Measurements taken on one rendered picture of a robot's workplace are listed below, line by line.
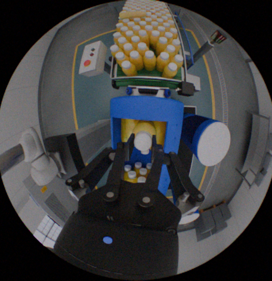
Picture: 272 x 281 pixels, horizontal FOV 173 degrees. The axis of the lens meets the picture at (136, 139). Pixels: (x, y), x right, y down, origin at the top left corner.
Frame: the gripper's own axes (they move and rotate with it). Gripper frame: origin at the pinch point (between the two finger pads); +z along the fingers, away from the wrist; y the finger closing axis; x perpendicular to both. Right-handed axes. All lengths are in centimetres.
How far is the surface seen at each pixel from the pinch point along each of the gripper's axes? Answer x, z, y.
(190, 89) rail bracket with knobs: 18.8, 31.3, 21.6
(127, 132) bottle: -2.8, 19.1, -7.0
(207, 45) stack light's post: 52, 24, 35
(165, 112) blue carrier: 6.3, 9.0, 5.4
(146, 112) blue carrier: 5.8, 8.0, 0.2
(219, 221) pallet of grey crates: -261, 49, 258
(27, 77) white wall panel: 129, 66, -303
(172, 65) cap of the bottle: 27.4, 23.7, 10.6
